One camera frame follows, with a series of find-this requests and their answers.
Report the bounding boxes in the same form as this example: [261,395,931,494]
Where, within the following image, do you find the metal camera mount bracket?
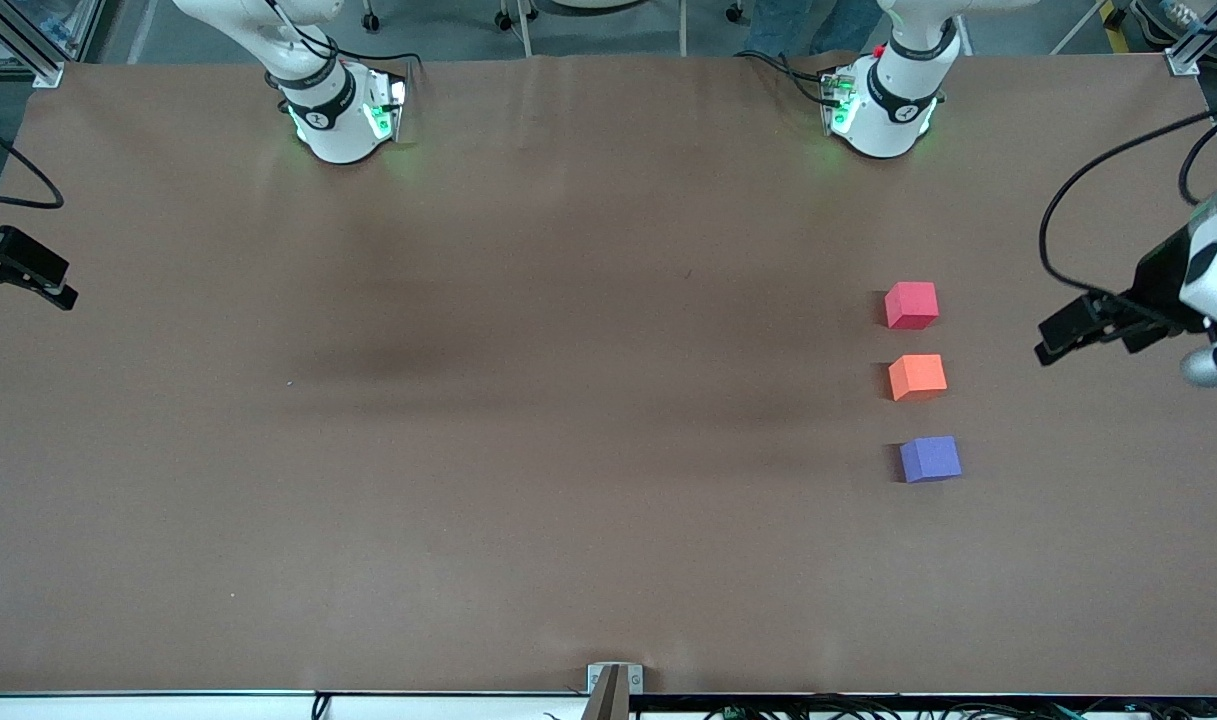
[580,662,645,720]

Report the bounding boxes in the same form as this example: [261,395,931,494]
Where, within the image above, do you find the brown paper table cover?
[0,52,1217,696]

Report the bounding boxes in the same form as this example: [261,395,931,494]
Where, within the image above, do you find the black left base cable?
[732,48,837,107]

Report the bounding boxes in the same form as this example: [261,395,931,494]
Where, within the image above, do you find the red foam block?
[884,281,940,331]

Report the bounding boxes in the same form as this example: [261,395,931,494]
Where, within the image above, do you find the purple foam block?
[899,435,963,484]

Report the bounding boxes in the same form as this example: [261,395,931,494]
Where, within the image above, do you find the orange foam block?
[887,353,949,403]

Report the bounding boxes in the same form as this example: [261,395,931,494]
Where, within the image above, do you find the long black left arm cable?
[1039,106,1217,297]

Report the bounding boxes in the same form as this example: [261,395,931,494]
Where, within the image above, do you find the short black looped cable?
[1177,116,1217,207]

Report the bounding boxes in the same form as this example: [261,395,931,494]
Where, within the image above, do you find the aluminium frame post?
[0,0,106,87]
[1165,0,1217,77]

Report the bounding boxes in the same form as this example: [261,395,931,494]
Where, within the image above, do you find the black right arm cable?
[0,109,65,210]

